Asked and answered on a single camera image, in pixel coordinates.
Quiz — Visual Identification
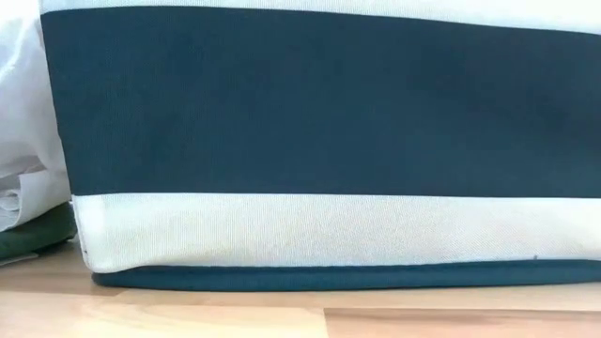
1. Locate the dark green garment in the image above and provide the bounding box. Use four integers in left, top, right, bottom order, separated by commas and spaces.
0, 201, 79, 262

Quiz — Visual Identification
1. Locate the blue and white striped fabric bin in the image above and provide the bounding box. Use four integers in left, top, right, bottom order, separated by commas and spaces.
39, 0, 601, 293

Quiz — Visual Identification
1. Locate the white crumpled garment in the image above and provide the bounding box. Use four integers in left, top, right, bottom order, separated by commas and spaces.
0, 0, 72, 233

